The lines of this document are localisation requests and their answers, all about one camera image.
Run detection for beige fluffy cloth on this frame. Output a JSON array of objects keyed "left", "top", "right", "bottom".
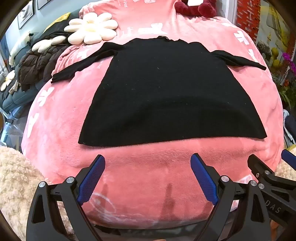
[{"left": 0, "top": 146, "right": 70, "bottom": 241}]

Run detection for pink printed blanket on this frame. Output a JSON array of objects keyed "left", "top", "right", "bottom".
[{"left": 21, "top": 0, "right": 286, "bottom": 229}]

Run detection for black long-sleeved shirt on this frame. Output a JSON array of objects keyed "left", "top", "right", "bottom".
[{"left": 50, "top": 36, "right": 267, "bottom": 147}]

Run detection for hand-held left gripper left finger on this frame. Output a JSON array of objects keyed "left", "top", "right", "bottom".
[{"left": 26, "top": 154, "right": 106, "bottom": 241}]

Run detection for black and yellow garment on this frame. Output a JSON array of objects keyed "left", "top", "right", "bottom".
[{"left": 35, "top": 11, "right": 80, "bottom": 43}]

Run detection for red brick wall panel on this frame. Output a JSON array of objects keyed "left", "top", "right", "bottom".
[{"left": 236, "top": 0, "right": 260, "bottom": 42}]

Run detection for blue sofa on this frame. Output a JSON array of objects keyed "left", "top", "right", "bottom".
[{"left": 0, "top": 30, "right": 47, "bottom": 113}]

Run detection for blue and white cloth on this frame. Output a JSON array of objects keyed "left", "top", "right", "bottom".
[{"left": 282, "top": 109, "right": 296, "bottom": 149}]

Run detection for large daisy-shaped pillow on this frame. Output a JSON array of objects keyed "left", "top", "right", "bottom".
[{"left": 64, "top": 12, "right": 118, "bottom": 45}]

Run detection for purple orchid flowers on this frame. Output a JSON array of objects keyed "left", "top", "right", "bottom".
[{"left": 281, "top": 52, "right": 296, "bottom": 75}]

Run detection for dark red plush toy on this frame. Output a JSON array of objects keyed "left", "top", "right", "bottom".
[{"left": 174, "top": 0, "right": 218, "bottom": 18}]

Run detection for framed wall picture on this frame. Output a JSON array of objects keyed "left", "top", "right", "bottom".
[
  {"left": 17, "top": 0, "right": 35, "bottom": 29},
  {"left": 37, "top": 0, "right": 52, "bottom": 10}
]

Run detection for small daisy-shaped pillow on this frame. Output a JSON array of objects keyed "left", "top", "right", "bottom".
[
  {"left": 0, "top": 71, "right": 15, "bottom": 92},
  {"left": 32, "top": 35, "right": 66, "bottom": 52}
]

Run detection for brown puffer jacket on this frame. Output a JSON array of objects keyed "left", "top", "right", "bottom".
[{"left": 18, "top": 43, "right": 70, "bottom": 91}]

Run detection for green potted plant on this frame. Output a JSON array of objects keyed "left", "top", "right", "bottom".
[{"left": 275, "top": 76, "right": 296, "bottom": 109}]

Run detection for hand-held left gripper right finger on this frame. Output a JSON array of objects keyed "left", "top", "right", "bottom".
[{"left": 190, "top": 153, "right": 271, "bottom": 241}]

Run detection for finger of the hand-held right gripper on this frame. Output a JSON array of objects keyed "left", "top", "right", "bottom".
[
  {"left": 281, "top": 149, "right": 296, "bottom": 170},
  {"left": 247, "top": 154, "right": 278, "bottom": 185}
]

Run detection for white goose plush toy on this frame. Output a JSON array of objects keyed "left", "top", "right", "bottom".
[{"left": 9, "top": 31, "right": 31, "bottom": 66}]

